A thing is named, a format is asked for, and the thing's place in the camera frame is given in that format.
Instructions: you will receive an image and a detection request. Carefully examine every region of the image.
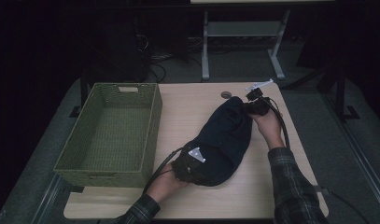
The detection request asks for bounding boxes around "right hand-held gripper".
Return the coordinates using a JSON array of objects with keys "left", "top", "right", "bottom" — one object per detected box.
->
[{"left": 243, "top": 78, "right": 274, "bottom": 117}]

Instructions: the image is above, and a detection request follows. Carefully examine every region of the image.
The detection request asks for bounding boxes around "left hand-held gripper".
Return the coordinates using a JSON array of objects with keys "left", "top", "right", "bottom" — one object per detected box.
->
[{"left": 172, "top": 147, "right": 207, "bottom": 185}]

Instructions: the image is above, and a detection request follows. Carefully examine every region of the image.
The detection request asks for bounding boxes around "dark blue fishbone print shirt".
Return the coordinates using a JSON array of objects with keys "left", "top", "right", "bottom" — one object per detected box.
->
[{"left": 172, "top": 95, "right": 254, "bottom": 188}]

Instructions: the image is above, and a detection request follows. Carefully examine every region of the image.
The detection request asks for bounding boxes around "green woven basket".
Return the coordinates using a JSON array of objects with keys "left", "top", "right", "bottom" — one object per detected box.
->
[{"left": 52, "top": 82, "right": 163, "bottom": 189}]

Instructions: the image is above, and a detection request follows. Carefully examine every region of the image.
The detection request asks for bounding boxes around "person's right hand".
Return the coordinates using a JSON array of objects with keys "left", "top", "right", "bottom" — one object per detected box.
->
[{"left": 248, "top": 108, "right": 286, "bottom": 151}]

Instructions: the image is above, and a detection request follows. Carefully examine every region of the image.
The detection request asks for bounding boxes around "person's left hand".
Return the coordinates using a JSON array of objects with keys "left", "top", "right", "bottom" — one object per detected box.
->
[{"left": 146, "top": 171, "right": 190, "bottom": 204}]

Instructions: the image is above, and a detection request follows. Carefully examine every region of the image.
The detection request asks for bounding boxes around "black stand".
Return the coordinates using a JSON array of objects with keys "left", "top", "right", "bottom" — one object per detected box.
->
[
  {"left": 68, "top": 66, "right": 90, "bottom": 119},
  {"left": 334, "top": 66, "right": 361, "bottom": 122}
]

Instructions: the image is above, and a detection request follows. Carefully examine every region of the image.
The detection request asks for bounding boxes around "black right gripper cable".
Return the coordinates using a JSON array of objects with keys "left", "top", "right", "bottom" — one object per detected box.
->
[{"left": 261, "top": 96, "right": 291, "bottom": 150}]

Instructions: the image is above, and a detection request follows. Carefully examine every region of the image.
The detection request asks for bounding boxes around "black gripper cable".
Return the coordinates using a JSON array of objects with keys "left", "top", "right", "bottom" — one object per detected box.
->
[
  {"left": 261, "top": 96, "right": 291, "bottom": 150},
  {"left": 142, "top": 147, "right": 184, "bottom": 194}
]

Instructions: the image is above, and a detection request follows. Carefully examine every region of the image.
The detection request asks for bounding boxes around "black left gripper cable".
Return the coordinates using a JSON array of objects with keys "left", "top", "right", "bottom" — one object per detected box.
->
[{"left": 142, "top": 147, "right": 184, "bottom": 194}]

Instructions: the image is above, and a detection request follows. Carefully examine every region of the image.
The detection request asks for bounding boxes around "grey metal frame desk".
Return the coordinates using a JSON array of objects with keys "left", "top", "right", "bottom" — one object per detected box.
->
[{"left": 190, "top": 0, "right": 335, "bottom": 81}]

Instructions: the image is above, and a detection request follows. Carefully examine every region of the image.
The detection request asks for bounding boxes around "tangle of floor cables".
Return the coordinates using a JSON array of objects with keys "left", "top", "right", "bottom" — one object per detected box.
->
[{"left": 133, "top": 34, "right": 204, "bottom": 84}]

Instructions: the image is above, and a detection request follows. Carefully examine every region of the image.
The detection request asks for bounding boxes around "metal floor rail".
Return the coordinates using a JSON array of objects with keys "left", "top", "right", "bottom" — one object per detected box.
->
[
  {"left": 321, "top": 92, "right": 380, "bottom": 217},
  {"left": 31, "top": 174, "right": 68, "bottom": 224}
]

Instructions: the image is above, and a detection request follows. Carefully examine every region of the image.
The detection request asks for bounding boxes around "black floor cable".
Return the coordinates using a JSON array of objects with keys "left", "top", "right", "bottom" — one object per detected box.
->
[{"left": 321, "top": 187, "right": 371, "bottom": 224}]

